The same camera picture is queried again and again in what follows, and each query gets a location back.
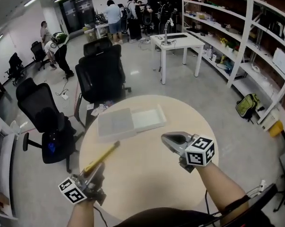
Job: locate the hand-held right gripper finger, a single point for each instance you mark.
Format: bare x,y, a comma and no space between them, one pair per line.
176,133
174,146

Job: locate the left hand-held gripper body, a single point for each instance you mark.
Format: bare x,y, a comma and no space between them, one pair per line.
73,193

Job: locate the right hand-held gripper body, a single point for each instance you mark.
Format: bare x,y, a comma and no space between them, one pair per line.
200,151

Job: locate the yellow utility knife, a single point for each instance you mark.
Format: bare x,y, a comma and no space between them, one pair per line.
104,154

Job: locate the person's right forearm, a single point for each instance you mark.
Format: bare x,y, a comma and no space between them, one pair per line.
221,183

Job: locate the person's left forearm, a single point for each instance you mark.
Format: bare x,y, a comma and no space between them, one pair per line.
82,215

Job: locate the white appliance box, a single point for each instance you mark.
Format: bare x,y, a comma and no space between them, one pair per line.
282,60

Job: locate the blue object on chair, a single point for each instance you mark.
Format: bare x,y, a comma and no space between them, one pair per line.
51,148

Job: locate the black mesh office chair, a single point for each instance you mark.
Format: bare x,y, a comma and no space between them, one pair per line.
47,122

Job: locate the scattered paper cards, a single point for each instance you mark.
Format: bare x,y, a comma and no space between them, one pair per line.
99,109

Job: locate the green backpack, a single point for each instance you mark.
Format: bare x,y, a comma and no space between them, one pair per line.
246,105

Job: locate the person's black shirt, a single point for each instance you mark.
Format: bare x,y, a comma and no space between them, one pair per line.
170,217

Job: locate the white plug adapter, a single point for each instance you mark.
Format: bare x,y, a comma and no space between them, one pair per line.
262,185

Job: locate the white side shelf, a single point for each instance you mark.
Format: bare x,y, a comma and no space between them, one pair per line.
5,164

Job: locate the white power strip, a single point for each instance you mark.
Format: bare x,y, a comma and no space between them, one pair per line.
65,97

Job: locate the black seat back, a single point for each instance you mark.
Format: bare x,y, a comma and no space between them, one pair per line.
260,202

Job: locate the yellow bin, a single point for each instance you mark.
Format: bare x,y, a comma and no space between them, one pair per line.
276,129

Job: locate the white square table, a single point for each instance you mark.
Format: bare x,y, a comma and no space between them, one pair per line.
180,44

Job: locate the black high-back office chair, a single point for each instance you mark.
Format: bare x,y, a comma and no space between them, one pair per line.
99,74

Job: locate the black keyboard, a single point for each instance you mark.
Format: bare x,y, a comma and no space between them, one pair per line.
177,35

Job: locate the silver desk lamp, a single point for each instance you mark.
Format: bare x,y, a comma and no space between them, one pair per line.
166,34

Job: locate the yellow flowers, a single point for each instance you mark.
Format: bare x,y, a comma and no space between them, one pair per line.
224,41

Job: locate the white shelving unit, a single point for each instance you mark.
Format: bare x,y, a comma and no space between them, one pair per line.
246,46

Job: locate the small black office chair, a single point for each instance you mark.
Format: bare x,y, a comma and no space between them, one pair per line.
38,53
15,67

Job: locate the cardboard boxes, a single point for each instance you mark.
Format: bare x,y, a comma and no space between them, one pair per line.
89,33

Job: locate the black glass door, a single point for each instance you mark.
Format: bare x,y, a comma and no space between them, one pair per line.
77,12

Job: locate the black metal frame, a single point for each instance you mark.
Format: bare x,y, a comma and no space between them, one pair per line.
79,112

